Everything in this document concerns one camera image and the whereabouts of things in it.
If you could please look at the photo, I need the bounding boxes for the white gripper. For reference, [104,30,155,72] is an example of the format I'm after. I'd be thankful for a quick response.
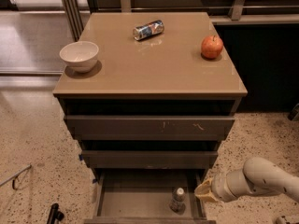
[194,169,249,203]

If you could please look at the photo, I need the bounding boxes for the clear plastic bottle white cap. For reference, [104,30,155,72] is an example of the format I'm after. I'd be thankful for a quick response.
[169,188,185,212]

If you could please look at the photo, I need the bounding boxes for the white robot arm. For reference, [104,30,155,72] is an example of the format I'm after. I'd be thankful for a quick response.
[194,157,299,203]

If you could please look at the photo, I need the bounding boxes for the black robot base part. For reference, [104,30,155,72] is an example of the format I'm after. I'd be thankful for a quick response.
[47,203,64,224]

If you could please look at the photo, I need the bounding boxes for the grey open bottom drawer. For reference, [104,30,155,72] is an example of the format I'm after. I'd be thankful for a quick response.
[84,169,216,224]

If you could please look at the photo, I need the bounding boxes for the brown drawer cabinet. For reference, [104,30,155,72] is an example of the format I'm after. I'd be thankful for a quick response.
[52,11,249,224]

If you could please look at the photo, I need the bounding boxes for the grey middle drawer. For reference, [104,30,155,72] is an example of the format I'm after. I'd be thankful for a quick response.
[81,150,218,169]

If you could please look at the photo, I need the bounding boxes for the grey top drawer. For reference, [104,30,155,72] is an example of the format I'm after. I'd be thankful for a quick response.
[64,115,235,141]

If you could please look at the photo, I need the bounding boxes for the dark object right edge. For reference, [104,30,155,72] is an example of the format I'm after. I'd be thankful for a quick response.
[288,104,299,121]

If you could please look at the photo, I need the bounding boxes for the red apple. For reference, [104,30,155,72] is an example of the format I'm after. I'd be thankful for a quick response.
[201,35,223,59]

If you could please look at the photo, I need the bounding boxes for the blue silver soda can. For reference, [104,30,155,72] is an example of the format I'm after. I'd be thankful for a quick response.
[133,20,164,41]

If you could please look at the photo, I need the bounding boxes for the white ceramic bowl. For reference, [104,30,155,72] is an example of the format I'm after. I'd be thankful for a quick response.
[59,41,99,73]

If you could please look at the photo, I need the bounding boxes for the grey metal bar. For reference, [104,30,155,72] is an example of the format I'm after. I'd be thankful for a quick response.
[0,164,32,189]

